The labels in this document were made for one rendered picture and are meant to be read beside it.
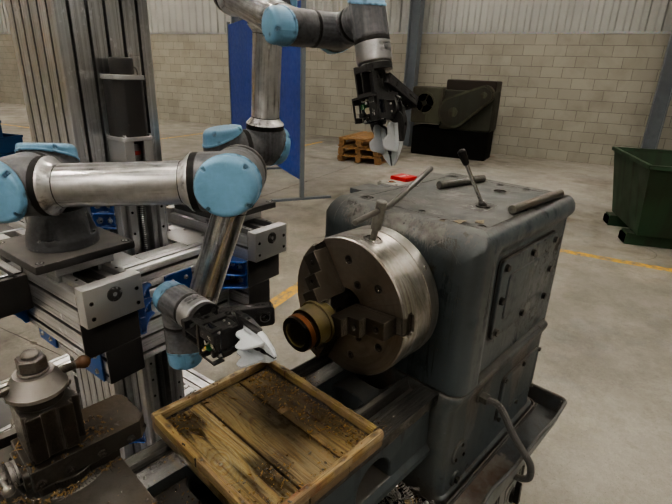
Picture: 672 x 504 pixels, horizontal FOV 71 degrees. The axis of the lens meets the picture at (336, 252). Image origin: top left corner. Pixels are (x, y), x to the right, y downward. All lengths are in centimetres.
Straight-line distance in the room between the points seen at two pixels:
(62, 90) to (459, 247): 103
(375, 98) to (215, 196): 38
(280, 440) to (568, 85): 1034
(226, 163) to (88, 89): 60
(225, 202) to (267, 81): 64
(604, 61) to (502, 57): 188
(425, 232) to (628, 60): 1000
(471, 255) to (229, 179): 50
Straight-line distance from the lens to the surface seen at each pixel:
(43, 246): 121
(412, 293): 95
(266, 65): 147
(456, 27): 1141
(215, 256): 112
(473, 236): 102
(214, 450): 99
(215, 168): 89
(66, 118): 141
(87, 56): 141
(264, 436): 100
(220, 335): 89
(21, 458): 87
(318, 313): 93
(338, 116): 1234
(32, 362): 78
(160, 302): 107
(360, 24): 106
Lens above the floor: 156
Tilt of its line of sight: 21 degrees down
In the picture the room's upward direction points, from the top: 2 degrees clockwise
